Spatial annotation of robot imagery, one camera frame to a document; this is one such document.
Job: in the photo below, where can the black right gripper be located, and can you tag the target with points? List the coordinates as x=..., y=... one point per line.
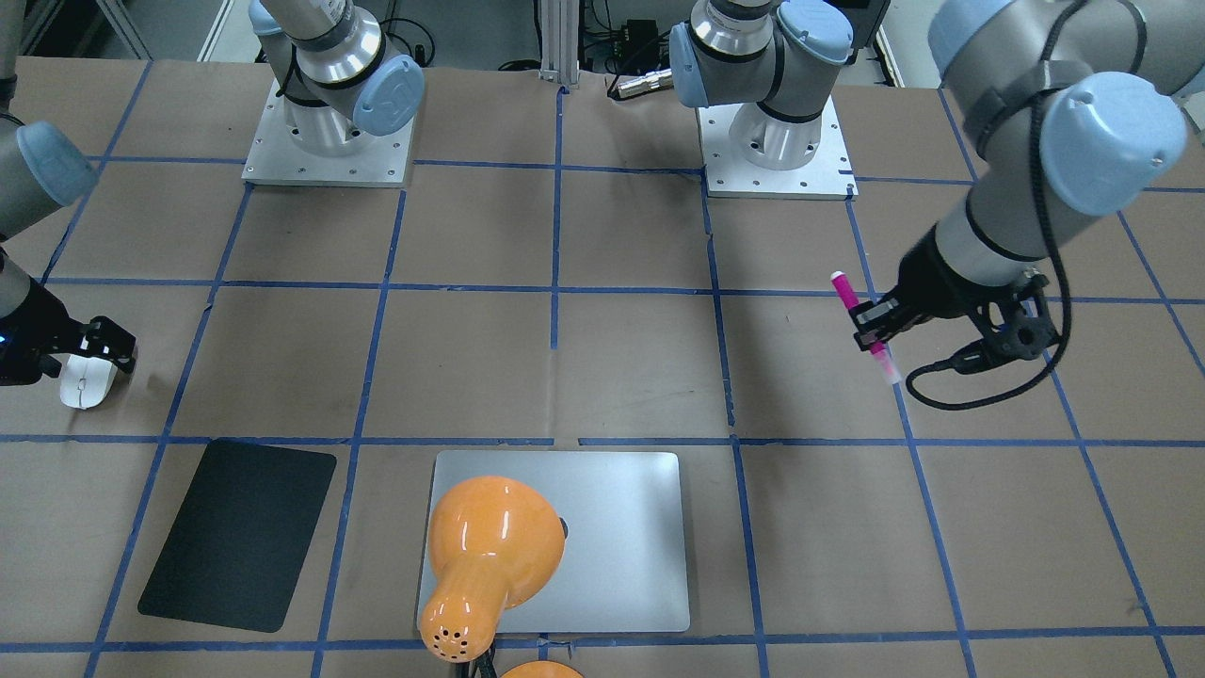
x=36, y=330

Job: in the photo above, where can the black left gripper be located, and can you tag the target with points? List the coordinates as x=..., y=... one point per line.
x=932, y=279

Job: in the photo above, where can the white computer mouse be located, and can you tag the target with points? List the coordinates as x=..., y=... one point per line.
x=84, y=383

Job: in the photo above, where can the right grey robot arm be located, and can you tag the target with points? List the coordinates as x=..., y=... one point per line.
x=343, y=85

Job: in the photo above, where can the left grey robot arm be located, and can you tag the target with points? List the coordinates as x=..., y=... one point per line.
x=1072, y=104

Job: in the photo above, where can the black mousepad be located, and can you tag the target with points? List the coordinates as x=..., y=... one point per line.
x=238, y=543

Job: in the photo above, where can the silver metal connector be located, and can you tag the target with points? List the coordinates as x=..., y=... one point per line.
x=641, y=85

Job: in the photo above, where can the silver closed laptop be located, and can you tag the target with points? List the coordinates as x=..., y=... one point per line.
x=625, y=567

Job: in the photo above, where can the orange desk lamp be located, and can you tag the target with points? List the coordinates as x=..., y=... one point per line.
x=492, y=543

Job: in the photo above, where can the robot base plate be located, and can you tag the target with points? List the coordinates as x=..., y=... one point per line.
x=301, y=146
x=750, y=155

